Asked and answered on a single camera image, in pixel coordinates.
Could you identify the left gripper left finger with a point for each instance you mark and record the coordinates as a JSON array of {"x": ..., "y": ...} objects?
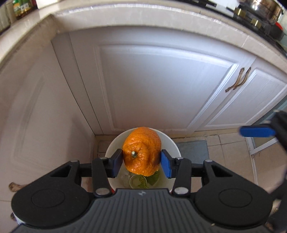
[{"x": 103, "y": 168}]

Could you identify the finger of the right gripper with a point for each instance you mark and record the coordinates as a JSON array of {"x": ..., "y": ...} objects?
[{"x": 257, "y": 131}]

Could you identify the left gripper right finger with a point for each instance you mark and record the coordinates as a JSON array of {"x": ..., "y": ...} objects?
[{"x": 180, "y": 169}]

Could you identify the orange peel piece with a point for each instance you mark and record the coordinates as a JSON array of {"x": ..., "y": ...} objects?
[{"x": 141, "y": 151}]

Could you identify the clear plastic bag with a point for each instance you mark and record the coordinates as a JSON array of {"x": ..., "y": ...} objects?
[{"x": 125, "y": 177}]

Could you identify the curled green cabbage leaf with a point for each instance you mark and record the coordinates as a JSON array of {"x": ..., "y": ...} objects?
[{"x": 153, "y": 178}]

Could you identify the white trash bucket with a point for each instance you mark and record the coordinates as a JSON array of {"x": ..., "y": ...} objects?
[{"x": 166, "y": 143}]

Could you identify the grey floor mat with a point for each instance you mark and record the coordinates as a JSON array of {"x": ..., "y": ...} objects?
[{"x": 195, "y": 151}]

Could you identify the right cabinet door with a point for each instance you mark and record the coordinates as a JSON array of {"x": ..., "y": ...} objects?
[{"x": 263, "y": 86}]

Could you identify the cabinet door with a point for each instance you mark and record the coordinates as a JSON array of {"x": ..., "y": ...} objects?
[
  {"x": 263, "y": 86},
  {"x": 127, "y": 77}
]

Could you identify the left cabinet door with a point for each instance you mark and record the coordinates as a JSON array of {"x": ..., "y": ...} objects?
[{"x": 127, "y": 77}]

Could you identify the black red small pot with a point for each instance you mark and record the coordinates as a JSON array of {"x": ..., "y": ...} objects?
[{"x": 277, "y": 32}]

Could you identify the stainless steel pot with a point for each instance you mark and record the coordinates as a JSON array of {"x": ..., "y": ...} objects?
[{"x": 268, "y": 10}]

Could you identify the black gas stove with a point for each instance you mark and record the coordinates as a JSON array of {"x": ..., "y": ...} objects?
[{"x": 243, "y": 16}]

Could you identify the green label oil bottle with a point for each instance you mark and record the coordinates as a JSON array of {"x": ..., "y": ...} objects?
[{"x": 22, "y": 8}]

